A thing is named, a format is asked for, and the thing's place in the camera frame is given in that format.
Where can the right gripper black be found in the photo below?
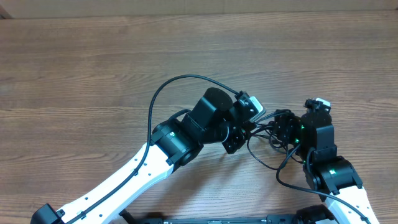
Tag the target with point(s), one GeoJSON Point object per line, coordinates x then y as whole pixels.
{"type": "Point", "coordinates": [285, 126]}

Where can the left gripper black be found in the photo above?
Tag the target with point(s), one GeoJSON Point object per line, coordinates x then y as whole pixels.
{"type": "Point", "coordinates": [234, 142]}

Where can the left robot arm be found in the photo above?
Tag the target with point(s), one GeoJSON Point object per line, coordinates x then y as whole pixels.
{"type": "Point", "coordinates": [173, 143]}

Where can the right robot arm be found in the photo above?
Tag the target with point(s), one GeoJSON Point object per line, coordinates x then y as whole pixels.
{"type": "Point", "coordinates": [332, 177]}

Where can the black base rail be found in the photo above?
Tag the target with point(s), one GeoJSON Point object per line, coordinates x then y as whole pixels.
{"type": "Point", "coordinates": [317, 214]}

